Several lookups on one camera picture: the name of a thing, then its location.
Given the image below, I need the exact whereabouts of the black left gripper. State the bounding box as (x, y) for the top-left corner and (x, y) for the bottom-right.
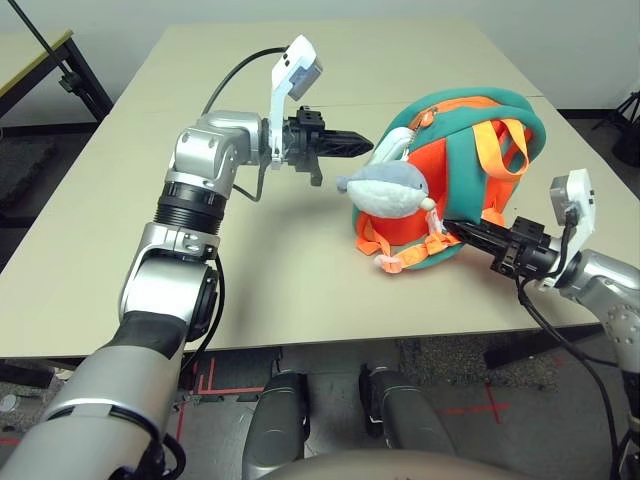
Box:
(285, 105), (376, 188)

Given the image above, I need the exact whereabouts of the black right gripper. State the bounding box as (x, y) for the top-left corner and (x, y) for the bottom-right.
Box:
(443, 216), (561, 277)

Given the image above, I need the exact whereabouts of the orange and teal backpack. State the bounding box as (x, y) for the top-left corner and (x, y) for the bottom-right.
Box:
(349, 87), (546, 275)

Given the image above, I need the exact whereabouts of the grey plush shark toy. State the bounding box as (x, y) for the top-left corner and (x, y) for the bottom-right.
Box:
(334, 162), (435, 220)

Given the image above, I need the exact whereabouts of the speckled grey floor mat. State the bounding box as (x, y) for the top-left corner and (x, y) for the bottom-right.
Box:
(397, 335), (556, 396)

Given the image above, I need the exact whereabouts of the black table base bar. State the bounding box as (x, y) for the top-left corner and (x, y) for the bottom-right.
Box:
(0, 359), (56, 389)
(483, 324), (609, 371)

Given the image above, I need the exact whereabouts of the black tripod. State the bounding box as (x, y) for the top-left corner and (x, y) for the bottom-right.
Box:
(594, 89), (640, 166)

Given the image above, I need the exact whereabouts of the grey right robot leg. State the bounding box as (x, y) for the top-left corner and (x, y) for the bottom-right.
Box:
(359, 363), (456, 456)

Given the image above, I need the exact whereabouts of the grey robot leg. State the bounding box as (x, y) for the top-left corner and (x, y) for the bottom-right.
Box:
(242, 370), (311, 480)
(359, 363), (456, 456)

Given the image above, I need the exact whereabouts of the grey robot torso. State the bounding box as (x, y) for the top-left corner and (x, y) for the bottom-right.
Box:
(259, 449), (521, 480)

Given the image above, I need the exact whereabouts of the grey left robot leg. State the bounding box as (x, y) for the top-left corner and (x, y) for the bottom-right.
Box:
(242, 370), (311, 480)

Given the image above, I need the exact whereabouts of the thin black pole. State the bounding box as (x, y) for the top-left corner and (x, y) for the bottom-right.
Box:
(9, 0), (81, 94)

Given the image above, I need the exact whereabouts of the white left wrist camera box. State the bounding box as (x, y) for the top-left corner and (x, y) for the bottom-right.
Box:
(268, 34), (325, 167)

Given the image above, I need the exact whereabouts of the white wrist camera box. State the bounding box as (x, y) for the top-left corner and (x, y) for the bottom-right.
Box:
(268, 34), (325, 167)
(537, 168), (599, 292)

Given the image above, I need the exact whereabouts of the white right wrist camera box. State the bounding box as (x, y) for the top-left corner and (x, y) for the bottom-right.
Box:
(537, 168), (599, 292)

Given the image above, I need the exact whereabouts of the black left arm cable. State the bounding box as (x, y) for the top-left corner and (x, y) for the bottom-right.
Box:
(202, 47), (290, 204)

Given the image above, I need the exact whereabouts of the side table with black frame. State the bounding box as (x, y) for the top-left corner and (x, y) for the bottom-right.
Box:
(0, 28), (114, 126)

